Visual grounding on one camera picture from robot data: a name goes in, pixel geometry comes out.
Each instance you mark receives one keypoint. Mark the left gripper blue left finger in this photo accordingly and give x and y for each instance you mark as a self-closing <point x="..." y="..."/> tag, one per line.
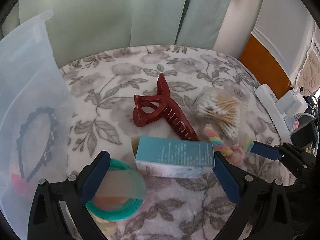
<point x="81" y="189"/>

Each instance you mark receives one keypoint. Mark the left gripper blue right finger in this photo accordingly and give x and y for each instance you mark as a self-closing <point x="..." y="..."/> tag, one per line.
<point x="241" y="189"/>

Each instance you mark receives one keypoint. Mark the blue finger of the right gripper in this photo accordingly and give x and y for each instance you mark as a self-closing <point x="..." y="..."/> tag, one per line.
<point x="266" y="151"/>

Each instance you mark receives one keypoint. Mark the black studded headband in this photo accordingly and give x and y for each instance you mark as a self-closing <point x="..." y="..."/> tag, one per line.
<point x="34" y="145"/>

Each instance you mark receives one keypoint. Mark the pink hair roller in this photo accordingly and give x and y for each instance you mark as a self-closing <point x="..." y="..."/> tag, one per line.
<point x="22" y="187"/>

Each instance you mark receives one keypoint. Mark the teal white carton box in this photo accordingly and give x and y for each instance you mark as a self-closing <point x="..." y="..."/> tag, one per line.
<point x="173" y="158"/>

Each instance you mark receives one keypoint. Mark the red hair claw clip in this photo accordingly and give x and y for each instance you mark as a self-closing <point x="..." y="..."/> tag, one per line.
<point x="149" y="109"/>

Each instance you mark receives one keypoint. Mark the black power adapter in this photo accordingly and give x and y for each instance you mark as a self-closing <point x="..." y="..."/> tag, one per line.
<point x="304" y="135"/>

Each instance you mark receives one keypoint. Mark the white charger plug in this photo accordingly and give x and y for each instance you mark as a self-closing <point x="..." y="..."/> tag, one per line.
<point x="291" y="103"/>

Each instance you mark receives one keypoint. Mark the white power strip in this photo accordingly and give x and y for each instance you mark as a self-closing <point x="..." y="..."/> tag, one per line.
<point x="283" y="124"/>

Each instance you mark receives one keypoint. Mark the cotton swab bundle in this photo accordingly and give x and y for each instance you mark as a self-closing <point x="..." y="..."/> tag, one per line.
<point x="221" y="107"/>

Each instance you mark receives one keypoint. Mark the orange wooden cabinet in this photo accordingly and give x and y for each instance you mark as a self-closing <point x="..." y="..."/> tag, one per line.
<point x="259" y="61"/>

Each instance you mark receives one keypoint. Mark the clear plastic storage bin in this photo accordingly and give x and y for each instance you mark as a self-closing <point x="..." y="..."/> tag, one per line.
<point x="30" y="79"/>

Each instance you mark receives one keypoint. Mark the green curtain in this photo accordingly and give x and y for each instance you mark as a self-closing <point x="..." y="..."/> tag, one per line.
<point x="84" y="27"/>

